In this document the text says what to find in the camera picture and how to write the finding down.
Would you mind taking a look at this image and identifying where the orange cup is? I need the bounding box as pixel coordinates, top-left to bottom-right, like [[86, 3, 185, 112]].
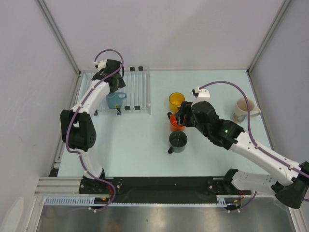
[[167, 112, 185, 131]]

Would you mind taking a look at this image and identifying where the yellow mug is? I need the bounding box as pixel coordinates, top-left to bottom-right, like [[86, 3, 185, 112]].
[[169, 92, 185, 113]]

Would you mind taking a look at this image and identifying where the light blue mug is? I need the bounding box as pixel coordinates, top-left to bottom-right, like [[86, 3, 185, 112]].
[[106, 92, 127, 109]]

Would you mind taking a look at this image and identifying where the grey mug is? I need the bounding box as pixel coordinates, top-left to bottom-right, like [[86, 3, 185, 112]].
[[168, 131, 188, 154]]

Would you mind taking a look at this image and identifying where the beige patterned ceramic mug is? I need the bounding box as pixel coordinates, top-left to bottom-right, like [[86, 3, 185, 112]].
[[231, 98, 261, 123]]

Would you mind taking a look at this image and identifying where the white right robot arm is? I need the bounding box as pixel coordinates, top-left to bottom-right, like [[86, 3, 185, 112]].
[[175, 101, 309, 209]]

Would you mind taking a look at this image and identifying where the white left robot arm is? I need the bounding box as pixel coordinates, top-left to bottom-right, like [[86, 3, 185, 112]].
[[60, 59, 126, 193]]

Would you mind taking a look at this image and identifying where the clear acrylic dish rack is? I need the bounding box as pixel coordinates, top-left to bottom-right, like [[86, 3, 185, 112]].
[[76, 66, 151, 115]]

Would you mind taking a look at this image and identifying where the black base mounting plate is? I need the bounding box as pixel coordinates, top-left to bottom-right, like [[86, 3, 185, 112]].
[[78, 176, 253, 204]]

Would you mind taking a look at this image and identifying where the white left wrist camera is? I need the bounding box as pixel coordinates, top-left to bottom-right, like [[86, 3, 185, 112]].
[[93, 59, 107, 70]]

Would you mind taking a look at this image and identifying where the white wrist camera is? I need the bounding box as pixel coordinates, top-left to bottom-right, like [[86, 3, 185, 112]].
[[192, 87, 210, 101], [93, 59, 107, 70]]

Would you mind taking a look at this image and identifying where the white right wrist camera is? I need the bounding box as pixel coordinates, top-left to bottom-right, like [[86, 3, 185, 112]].
[[192, 87, 210, 101]]

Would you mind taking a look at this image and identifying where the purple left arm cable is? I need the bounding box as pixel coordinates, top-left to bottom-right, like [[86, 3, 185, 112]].
[[65, 49, 125, 174]]

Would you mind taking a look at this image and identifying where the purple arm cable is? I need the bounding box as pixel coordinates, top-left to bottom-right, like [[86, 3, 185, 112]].
[[198, 81, 309, 181], [65, 49, 125, 174]]

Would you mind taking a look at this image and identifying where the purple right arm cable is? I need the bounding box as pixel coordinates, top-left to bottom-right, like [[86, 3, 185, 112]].
[[198, 81, 309, 181]]

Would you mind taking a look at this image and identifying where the slotted cable duct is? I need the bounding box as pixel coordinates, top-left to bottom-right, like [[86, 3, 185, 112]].
[[45, 196, 239, 207]]

